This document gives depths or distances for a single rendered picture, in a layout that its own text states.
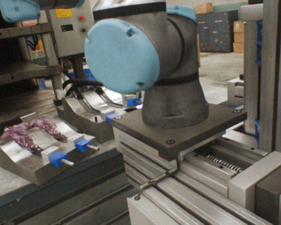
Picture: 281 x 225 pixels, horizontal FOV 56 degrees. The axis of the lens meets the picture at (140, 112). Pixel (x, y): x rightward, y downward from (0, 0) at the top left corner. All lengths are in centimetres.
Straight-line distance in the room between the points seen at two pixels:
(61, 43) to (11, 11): 130
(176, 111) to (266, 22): 24
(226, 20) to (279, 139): 740
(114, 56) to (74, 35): 153
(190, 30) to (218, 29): 758
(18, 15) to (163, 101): 33
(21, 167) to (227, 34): 738
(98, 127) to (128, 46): 71
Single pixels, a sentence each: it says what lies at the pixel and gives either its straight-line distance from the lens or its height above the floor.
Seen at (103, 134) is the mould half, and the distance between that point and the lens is 108.
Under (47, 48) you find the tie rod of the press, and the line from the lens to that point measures 173.
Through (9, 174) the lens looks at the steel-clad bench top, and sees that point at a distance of 106.
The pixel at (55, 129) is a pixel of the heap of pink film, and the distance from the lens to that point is 109.
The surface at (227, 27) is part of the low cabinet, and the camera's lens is 795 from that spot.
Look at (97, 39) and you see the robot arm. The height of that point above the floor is 123.
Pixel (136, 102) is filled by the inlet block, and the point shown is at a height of 94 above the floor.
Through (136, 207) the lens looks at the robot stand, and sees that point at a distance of 49.
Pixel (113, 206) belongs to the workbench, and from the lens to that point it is 124.
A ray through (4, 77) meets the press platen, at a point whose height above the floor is 103.
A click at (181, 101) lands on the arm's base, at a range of 53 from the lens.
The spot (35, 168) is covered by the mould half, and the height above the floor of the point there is 85.
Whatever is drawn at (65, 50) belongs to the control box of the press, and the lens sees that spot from 189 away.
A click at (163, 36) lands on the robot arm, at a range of 42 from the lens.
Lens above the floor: 126
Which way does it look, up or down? 20 degrees down
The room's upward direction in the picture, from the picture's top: 8 degrees counter-clockwise
